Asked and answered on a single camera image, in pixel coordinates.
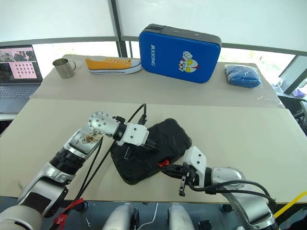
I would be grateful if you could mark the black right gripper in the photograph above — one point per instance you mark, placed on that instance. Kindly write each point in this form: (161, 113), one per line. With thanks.
(189, 177)

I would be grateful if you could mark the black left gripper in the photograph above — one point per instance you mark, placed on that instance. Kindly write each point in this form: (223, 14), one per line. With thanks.
(128, 152)

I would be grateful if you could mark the black plastic tool case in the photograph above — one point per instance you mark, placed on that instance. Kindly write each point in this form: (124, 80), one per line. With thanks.
(168, 139)

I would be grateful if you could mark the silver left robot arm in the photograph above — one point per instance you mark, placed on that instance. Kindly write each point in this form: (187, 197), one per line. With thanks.
(48, 177)

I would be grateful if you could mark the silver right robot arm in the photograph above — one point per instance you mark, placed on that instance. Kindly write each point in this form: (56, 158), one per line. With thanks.
(247, 206)

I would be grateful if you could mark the blue RXIONG padded case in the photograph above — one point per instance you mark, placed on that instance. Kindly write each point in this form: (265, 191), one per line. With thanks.
(168, 48)

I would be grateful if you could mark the silver rounded robot leg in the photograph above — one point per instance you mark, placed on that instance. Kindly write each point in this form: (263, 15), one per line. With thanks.
(122, 216)
(180, 216)

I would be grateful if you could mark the beige paper table cover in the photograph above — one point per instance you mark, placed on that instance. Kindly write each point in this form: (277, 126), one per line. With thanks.
(144, 88)

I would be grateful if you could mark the yellow canvas sneaker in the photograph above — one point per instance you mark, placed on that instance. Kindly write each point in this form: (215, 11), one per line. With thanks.
(108, 65)

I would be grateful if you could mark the blue cloth in plastic bag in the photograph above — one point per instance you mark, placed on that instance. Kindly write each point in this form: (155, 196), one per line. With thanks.
(242, 76)

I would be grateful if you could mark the steel mug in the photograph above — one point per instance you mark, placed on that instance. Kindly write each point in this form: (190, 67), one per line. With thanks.
(63, 68)

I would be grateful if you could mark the black office chair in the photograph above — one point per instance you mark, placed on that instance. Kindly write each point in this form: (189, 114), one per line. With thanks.
(292, 107)

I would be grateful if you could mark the open grey laptop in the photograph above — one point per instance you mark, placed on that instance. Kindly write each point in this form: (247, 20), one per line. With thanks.
(19, 91)

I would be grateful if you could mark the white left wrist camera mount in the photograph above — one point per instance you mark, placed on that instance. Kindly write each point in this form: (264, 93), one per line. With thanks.
(134, 134)

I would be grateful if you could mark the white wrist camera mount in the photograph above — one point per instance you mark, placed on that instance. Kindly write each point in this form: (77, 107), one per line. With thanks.
(196, 158)
(134, 134)

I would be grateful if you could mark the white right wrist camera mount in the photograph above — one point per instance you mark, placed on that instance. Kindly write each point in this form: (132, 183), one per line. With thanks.
(196, 158)

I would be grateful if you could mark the grey window frame post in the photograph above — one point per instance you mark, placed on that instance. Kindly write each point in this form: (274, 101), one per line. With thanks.
(118, 24)

